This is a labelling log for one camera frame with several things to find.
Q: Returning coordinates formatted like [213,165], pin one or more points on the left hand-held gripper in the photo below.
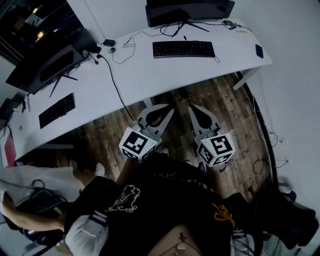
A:
[137,145]

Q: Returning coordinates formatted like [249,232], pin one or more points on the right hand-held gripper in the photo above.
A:
[217,150]

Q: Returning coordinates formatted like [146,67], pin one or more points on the black computer keyboard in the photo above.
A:
[183,49]

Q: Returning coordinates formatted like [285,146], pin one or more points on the person's left forearm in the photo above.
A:
[126,172]

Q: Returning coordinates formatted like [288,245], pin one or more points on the another person's forearm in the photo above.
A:
[27,220]

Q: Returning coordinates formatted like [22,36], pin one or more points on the person's right forearm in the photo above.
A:
[215,182]

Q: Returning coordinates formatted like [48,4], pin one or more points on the compact black keyboard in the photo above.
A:
[57,110]

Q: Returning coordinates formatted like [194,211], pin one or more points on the person's white shoe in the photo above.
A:
[73,165]
[164,151]
[100,169]

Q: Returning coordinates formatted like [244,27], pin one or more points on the white desk leg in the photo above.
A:
[246,78]

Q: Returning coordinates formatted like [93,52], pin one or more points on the small round black object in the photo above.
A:
[113,49]

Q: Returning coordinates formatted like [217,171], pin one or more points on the person's black printed t-shirt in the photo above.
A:
[162,200]

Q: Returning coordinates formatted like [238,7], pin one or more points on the flat black hexagonal device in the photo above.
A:
[259,51]

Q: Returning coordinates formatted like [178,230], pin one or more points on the small black box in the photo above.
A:
[109,42]

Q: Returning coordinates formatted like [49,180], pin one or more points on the black power adapter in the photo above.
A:
[95,49]

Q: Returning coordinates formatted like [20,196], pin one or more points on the small yellow label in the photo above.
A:
[241,31]

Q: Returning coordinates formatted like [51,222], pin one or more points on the black monitor with thin stand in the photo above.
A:
[187,10]

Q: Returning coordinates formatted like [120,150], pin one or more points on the translucent white plastic cover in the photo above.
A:
[50,178]

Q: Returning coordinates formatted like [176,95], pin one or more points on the large black curved monitor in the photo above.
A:
[42,70]

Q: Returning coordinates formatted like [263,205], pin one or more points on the black office chair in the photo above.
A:
[287,220]

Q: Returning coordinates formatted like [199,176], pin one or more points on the white garment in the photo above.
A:
[85,237]

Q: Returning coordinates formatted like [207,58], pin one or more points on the red panel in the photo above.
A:
[10,151]

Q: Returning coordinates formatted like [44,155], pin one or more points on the white wall socket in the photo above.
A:
[282,141]

